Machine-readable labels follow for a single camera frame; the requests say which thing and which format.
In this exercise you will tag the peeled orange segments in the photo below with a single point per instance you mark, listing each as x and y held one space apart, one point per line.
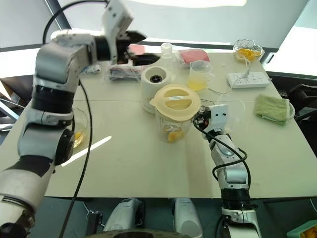
175 136

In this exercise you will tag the orange segments heap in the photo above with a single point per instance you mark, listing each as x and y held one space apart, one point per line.
248 54

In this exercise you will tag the scalloped glass bowl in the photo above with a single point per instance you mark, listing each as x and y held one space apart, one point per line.
248 47

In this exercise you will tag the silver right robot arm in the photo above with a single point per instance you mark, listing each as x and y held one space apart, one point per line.
231 173

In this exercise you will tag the green plastic crate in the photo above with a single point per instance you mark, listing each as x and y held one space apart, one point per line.
301 229

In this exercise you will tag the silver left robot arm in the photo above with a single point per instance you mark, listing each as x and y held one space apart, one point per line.
54 59

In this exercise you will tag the clear blender jar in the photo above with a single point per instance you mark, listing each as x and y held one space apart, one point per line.
173 126

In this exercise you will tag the cream blender lid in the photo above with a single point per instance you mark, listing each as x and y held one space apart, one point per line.
175 101

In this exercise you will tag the red packet in clear bag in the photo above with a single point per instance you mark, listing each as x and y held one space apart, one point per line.
123 73

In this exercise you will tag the clear measuring cup with juice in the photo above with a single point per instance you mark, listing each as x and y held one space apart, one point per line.
198 79

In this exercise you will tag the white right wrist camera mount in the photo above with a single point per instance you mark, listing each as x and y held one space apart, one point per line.
218 116

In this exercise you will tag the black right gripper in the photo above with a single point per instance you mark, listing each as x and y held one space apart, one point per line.
203 120

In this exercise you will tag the clear plastic bottle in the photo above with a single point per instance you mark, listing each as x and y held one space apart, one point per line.
168 57

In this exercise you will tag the silver robot leg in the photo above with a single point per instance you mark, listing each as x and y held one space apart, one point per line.
125 215
187 219

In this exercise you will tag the clear plastic bowl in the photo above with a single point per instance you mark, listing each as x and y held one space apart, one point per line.
235 106

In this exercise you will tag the white power strip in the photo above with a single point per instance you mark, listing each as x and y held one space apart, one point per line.
247 80

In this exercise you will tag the black table clamp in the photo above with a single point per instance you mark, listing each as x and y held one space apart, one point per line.
95 221

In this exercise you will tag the plain glass bowl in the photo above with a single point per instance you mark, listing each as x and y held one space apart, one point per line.
80 129

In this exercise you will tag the white blender base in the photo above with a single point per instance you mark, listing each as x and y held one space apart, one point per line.
154 86

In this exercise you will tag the green cloth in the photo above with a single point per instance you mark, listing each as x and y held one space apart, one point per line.
272 109

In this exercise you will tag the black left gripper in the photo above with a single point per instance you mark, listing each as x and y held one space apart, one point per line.
125 52

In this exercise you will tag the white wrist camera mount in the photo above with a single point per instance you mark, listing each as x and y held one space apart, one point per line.
218 116
116 17

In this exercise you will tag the black chair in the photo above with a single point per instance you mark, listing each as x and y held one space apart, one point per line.
304 98

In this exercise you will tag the red flat packet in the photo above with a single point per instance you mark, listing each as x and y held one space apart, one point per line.
194 55

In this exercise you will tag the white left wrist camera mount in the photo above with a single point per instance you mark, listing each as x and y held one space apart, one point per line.
116 17

